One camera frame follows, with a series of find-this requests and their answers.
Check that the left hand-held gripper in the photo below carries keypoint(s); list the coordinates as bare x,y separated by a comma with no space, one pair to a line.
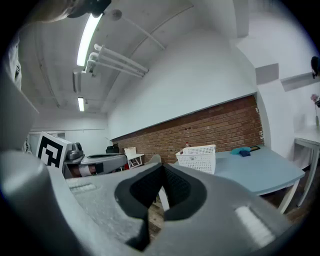
51,152

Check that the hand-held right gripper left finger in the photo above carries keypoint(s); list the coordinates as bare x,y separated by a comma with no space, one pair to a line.
82,212

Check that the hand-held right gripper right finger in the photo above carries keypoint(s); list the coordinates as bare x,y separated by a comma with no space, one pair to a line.
220,212

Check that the white plastic laundry basket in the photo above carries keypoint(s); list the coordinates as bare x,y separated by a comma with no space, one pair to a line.
197,158

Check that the black bag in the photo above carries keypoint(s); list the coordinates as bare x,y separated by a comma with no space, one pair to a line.
112,148

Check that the white shelf rack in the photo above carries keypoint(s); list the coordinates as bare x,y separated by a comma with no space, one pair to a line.
133,156

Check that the grey shell chair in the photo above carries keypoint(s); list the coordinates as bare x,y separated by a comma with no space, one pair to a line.
152,160

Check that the short ceiling light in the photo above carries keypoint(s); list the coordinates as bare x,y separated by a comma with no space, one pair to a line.
81,104

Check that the dark blue cloth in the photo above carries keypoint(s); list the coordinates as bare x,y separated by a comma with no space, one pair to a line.
245,154

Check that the teal fluffy cloth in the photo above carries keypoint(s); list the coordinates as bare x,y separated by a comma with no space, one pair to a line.
237,150

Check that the red-capped plastic water bottle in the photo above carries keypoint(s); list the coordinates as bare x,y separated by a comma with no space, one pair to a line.
187,145

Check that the white ceiling pipes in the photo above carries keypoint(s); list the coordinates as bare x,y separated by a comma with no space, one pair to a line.
117,61

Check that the white side table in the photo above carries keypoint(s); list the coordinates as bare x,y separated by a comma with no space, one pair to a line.
310,143

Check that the long ceiling light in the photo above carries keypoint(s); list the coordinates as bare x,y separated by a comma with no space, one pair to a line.
87,40

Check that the vase with pink flower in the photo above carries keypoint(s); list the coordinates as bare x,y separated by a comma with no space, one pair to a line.
317,110

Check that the round smoke detector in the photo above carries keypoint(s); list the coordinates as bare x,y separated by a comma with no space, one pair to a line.
115,15

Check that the black picture frame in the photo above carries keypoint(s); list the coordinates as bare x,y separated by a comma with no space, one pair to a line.
255,148

